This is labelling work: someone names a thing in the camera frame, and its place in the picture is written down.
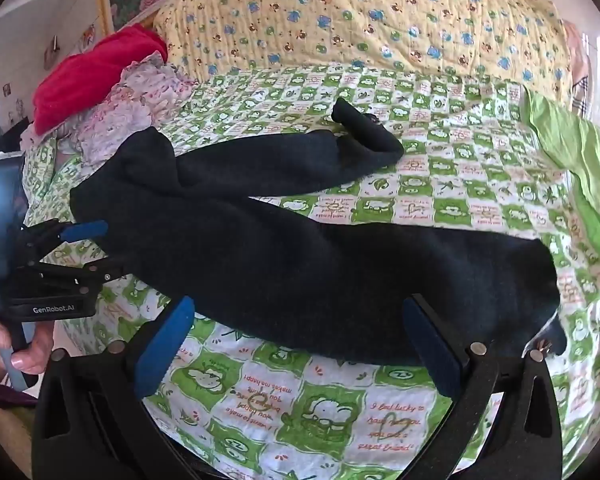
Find pink floral cloth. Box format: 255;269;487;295
22;52;196;161

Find person's left hand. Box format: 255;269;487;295
0;319;57;376

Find person's left forearm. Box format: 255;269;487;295
0;375;38;409

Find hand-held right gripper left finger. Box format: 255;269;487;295
32;296;216;480

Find pink plaid cloth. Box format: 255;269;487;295
562;17;595;116

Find black pants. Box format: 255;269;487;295
69;97;568;367

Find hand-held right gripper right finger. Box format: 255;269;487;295
402;294;563;480

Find yellow printed quilt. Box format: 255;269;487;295
152;0;573;93

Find green checked bed sheet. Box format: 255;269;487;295
20;62;600;480

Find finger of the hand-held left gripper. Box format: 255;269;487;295
22;219;110;256
27;255;133;293

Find red cloth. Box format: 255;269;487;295
32;24;168;136

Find plain green cloth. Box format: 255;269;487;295
522;87;600;261

